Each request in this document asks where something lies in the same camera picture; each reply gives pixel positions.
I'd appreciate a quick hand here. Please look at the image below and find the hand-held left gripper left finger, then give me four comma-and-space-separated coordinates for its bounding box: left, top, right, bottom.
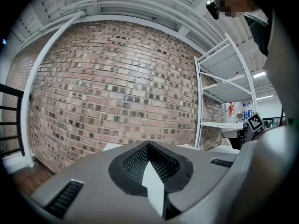
30, 140, 164, 224

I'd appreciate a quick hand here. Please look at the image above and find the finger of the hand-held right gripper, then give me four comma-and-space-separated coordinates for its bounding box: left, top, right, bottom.
221, 128, 246, 150

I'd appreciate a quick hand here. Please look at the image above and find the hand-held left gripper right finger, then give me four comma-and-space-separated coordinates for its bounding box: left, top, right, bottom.
149, 140, 240, 222

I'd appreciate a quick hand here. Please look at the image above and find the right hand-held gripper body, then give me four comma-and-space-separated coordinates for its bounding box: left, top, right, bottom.
242, 112, 266, 147

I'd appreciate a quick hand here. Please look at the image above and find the person's left forearm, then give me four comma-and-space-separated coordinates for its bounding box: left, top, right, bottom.
230, 122, 299, 224

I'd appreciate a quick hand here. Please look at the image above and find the red label drink bottle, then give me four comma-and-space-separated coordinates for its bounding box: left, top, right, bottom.
228, 101, 235, 123

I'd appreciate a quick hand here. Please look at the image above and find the white metal shelf rack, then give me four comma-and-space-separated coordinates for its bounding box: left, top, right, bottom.
193, 31, 260, 150

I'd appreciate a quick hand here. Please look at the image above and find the person's grey shirt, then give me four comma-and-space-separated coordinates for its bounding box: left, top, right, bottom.
242, 8, 299, 128

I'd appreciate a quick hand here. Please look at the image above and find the black metal railing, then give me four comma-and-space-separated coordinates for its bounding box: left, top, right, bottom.
0, 83, 26, 158

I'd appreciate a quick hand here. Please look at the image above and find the person's head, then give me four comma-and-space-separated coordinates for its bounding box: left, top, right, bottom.
214, 0, 256, 18

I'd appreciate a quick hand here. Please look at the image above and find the white metal post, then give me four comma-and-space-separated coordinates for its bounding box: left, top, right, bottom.
20, 10, 85, 169

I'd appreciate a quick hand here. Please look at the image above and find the black head camera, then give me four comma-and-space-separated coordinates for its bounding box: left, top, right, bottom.
206, 0, 221, 20

